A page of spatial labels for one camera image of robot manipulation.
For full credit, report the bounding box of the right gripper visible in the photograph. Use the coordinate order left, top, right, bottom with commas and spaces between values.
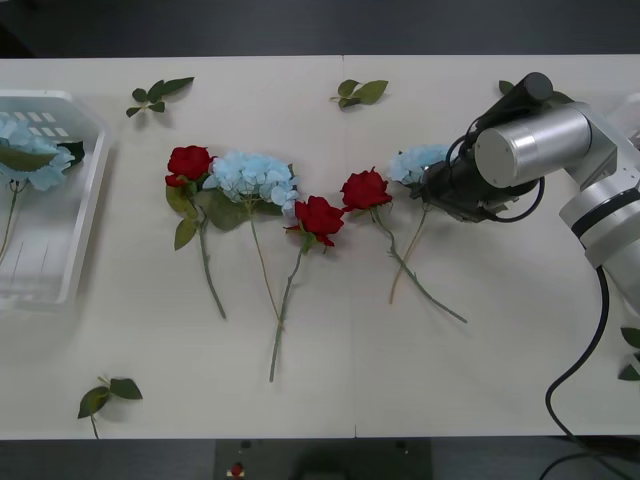
409, 158, 481, 209

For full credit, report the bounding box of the large pale blue flower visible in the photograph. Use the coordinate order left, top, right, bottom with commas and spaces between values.
193, 149, 301, 331

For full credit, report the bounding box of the red rose with leaves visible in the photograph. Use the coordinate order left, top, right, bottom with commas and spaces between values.
165, 145, 227, 320

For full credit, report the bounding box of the black panel with red button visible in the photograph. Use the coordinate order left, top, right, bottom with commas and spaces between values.
214, 438, 432, 480

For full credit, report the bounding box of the black cable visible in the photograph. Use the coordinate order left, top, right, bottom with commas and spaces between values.
542, 268, 640, 480

